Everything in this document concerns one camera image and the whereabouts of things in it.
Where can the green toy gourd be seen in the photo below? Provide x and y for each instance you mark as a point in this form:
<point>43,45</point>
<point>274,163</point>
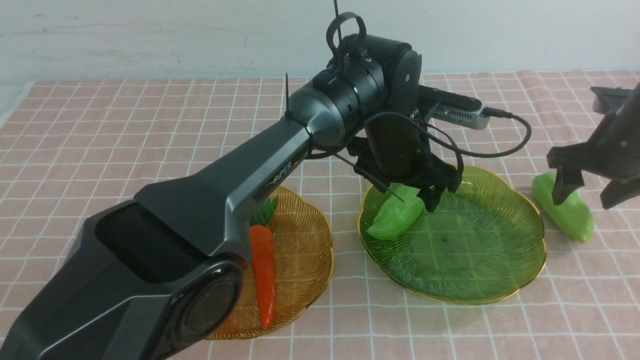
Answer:
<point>397,214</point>
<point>573,217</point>

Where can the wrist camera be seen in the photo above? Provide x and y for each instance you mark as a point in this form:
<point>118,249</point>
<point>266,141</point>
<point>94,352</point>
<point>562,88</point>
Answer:
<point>608,100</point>
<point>453,108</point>

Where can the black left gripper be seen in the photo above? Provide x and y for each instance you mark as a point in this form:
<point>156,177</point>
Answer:
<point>397,150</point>

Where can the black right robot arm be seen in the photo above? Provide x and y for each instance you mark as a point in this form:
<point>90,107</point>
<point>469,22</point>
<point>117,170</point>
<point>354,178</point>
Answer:
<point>627,119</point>

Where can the green glass plate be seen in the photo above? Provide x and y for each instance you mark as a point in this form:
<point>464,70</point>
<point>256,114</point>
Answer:
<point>481,245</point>

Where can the pink checkered tablecloth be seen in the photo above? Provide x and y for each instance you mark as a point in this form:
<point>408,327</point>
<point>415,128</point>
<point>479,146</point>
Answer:
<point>70,149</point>

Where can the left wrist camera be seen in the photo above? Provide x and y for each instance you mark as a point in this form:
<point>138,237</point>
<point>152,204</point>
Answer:
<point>453,108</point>

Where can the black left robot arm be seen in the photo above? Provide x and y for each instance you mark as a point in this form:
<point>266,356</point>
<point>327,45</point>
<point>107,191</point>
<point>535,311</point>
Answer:
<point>149,277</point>

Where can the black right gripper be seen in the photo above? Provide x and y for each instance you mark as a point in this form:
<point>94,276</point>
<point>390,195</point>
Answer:
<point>614,156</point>

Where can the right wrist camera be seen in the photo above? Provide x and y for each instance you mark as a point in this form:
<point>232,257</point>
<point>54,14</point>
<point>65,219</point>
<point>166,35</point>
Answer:
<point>608,100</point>

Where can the orange toy carrot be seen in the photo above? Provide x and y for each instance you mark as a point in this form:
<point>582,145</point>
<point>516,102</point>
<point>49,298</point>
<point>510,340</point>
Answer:
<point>263,249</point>

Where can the amber glass plate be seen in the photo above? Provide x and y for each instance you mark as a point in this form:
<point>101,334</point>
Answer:
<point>304,264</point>

